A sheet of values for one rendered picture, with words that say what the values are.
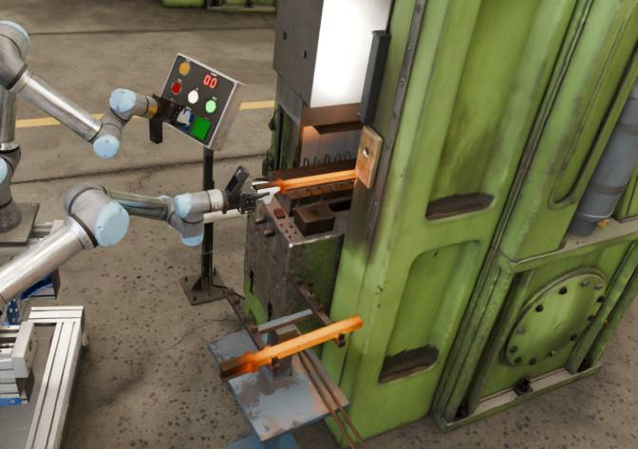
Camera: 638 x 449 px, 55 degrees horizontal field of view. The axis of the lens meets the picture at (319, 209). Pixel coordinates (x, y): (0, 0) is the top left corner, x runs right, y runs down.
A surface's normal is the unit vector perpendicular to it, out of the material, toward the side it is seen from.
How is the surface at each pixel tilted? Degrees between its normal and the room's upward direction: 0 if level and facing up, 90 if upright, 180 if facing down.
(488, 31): 89
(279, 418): 0
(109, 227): 88
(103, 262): 0
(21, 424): 0
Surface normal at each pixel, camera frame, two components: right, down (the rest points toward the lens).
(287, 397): 0.12, -0.80
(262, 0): 0.29, 0.59
